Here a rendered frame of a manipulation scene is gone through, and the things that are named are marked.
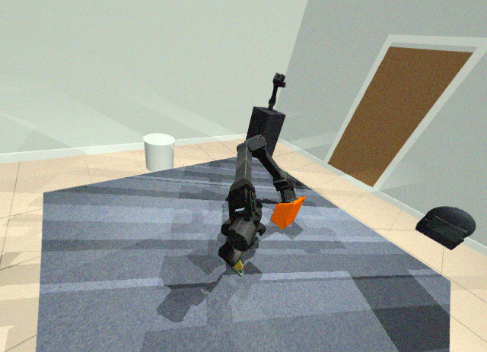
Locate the pale green rectangular frame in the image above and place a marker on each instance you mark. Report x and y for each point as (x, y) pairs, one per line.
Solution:
(241, 272)

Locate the thin gold coin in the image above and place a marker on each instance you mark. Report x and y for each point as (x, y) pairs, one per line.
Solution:
(238, 266)

